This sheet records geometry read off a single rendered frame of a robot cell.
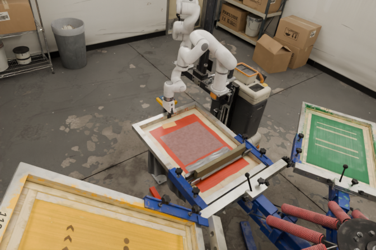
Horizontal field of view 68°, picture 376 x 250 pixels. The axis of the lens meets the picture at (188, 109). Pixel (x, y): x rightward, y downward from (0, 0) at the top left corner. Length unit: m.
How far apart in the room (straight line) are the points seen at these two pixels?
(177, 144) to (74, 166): 1.49
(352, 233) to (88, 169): 2.40
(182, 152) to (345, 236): 1.02
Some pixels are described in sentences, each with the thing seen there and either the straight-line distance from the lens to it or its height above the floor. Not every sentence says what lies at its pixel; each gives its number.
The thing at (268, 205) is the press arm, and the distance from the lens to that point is 1.64.
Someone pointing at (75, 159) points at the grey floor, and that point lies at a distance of 3.19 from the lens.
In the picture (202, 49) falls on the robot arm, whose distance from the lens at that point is 1.79.
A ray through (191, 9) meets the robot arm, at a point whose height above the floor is 1.67.
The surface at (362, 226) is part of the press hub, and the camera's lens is 1.44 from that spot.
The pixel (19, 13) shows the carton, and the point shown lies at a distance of 4.20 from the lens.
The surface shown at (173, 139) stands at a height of 0.96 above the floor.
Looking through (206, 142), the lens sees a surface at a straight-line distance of 1.96.
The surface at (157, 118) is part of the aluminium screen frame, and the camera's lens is 2.05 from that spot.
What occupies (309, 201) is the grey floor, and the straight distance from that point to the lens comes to 3.18.
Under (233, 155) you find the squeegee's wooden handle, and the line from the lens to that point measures 1.81.
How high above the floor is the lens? 2.32
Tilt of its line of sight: 38 degrees down
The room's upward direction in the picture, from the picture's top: 7 degrees clockwise
